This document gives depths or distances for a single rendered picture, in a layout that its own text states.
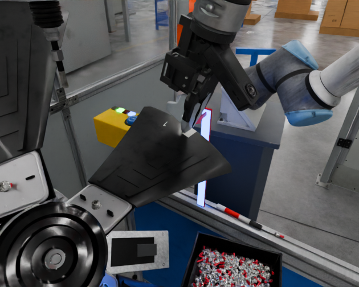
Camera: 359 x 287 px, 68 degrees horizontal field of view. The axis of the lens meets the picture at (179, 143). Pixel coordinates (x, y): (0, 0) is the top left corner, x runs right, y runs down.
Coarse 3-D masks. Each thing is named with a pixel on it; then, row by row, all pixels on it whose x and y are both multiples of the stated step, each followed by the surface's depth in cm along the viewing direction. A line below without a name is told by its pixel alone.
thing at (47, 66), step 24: (0, 24) 36; (24, 24) 37; (0, 48) 35; (24, 48) 36; (48, 48) 36; (0, 72) 34; (24, 72) 35; (48, 72) 35; (0, 96) 34; (24, 96) 34; (48, 96) 34; (0, 120) 33; (24, 120) 33; (0, 144) 33; (24, 144) 32
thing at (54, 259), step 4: (56, 248) 28; (48, 252) 28; (52, 252) 28; (56, 252) 28; (60, 252) 28; (48, 256) 28; (52, 256) 28; (56, 256) 28; (60, 256) 28; (64, 256) 29; (44, 260) 27; (48, 260) 27; (52, 260) 27; (56, 260) 28; (60, 260) 28; (64, 260) 28; (48, 264) 27; (52, 264) 28; (56, 264) 28; (60, 264) 28; (48, 268) 27; (52, 268) 27; (56, 268) 28
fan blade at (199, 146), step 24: (144, 120) 55; (168, 120) 56; (120, 144) 50; (144, 144) 50; (168, 144) 50; (192, 144) 52; (120, 168) 45; (144, 168) 45; (168, 168) 46; (192, 168) 48; (216, 168) 50; (120, 192) 40; (144, 192) 41; (168, 192) 42
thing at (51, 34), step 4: (44, 28) 25; (48, 28) 25; (52, 28) 25; (56, 28) 25; (44, 32) 25; (48, 32) 25; (52, 32) 25; (56, 32) 25; (48, 36) 25; (52, 36) 25; (56, 36) 25; (48, 40) 25; (52, 40) 25; (56, 40) 25
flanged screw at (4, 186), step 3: (0, 183) 31; (3, 183) 31; (6, 183) 31; (9, 183) 32; (0, 186) 31; (3, 186) 31; (6, 186) 31; (9, 186) 32; (12, 186) 33; (0, 189) 31; (3, 189) 31; (6, 189) 31; (9, 189) 32
